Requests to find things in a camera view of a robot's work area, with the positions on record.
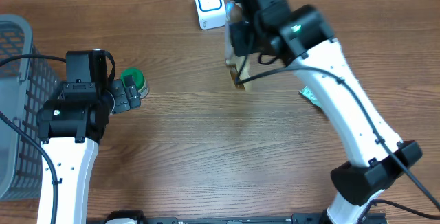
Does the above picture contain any green lid jar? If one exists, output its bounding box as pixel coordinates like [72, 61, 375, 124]
[120, 67, 149, 99]

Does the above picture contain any brown beige snack pouch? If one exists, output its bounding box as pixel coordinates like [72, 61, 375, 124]
[225, 0, 245, 82]

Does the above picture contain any teal snack packet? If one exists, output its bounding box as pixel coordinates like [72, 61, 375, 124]
[299, 86, 322, 108]

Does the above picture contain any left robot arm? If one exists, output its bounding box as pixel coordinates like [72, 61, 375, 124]
[37, 49, 149, 223]

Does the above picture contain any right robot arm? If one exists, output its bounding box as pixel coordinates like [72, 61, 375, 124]
[228, 0, 422, 223]

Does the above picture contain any white barcode scanner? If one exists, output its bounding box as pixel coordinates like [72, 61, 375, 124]
[195, 0, 226, 30]

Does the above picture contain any grey plastic mesh basket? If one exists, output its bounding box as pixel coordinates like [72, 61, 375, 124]
[1, 14, 61, 201]

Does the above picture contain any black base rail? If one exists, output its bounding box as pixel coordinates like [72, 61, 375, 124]
[85, 210, 388, 224]

